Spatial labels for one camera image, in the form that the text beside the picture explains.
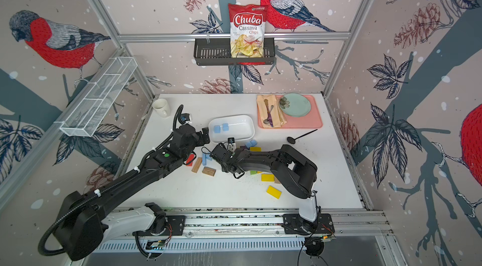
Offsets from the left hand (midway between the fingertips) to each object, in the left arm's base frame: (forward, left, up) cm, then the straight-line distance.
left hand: (203, 126), depth 82 cm
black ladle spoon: (+4, -44, -19) cm, 48 cm away
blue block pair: (-7, +1, -17) cm, 19 cm away
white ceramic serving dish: (+12, -16, -18) cm, 27 cm away
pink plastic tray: (+18, -59, -21) cm, 65 cm away
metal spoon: (+16, -31, -18) cm, 39 cm away
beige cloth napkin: (+22, -34, -19) cm, 45 cm away
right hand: (-9, -11, -19) cm, 24 cm away
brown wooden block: (-13, -2, -18) cm, 23 cm away
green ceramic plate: (+29, -53, -19) cm, 63 cm away
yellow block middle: (-17, -29, -18) cm, 38 cm away
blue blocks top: (+1, -23, -18) cm, 29 cm away
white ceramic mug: (+20, +29, -11) cm, 37 cm away
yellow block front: (-23, -32, -20) cm, 44 cm away
